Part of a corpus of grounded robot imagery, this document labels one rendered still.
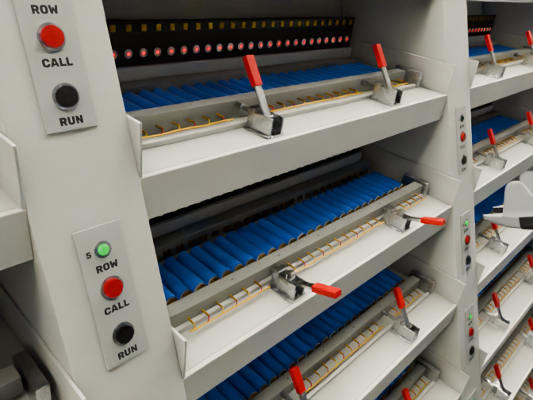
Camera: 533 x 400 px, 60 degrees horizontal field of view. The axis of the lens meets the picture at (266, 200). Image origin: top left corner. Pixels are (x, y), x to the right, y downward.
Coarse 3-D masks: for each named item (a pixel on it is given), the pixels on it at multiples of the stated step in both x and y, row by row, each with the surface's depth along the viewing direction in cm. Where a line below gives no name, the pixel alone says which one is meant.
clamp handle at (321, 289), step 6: (294, 276) 57; (294, 282) 56; (300, 282) 56; (306, 282) 56; (306, 288) 55; (312, 288) 54; (318, 288) 54; (324, 288) 53; (330, 288) 53; (336, 288) 53; (324, 294) 53; (330, 294) 52; (336, 294) 52
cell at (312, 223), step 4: (288, 208) 73; (292, 208) 73; (288, 212) 73; (292, 212) 72; (296, 212) 72; (300, 212) 72; (292, 216) 72; (296, 216) 72; (300, 216) 71; (304, 216) 71; (300, 220) 71; (304, 220) 71; (308, 220) 71; (312, 220) 71; (308, 224) 70; (312, 224) 70; (316, 224) 70; (320, 224) 70; (316, 228) 70
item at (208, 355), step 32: (352, 160) 91; (384, 160) 92; (256, 192) 73; (448, 192) 85; (160, 224) 61; (416, 224) 77; (320, 256) 66; (352, 256) 67; (384, 256) 71; (352, 288) 67; (224, 320) 53; (256, 320) 53; (288, 320) 56; (192, 352) 48; (224, 352) 49; (256, 352) 54; (192, 384) 46
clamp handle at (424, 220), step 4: (404, 212) 74; (400, 216) 75; (404, 216) 75; (408, 216) 74; (408, 220) 74; (412, 220) 73; (416, 220) 73; (420, 220) 72; (424, 220) 71; (428, 220) 71; (432, 220) 71; (436, 220) 70; (440, 220) 70; (444, 220) 70; (428, 224) 71; (432, 224) 71; (436, 224) 70; (440, 224) 70
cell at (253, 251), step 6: (228, 234) 65; (234, 234) 65; (234, 240) 64; (240, 240) 64; (246, 240) 64; (240, 246) 63; (246, 246) 63; (252, 246) 63; (252, 252) 62; (258, 252) 62; (264, 252) 62; (258, 258) 62
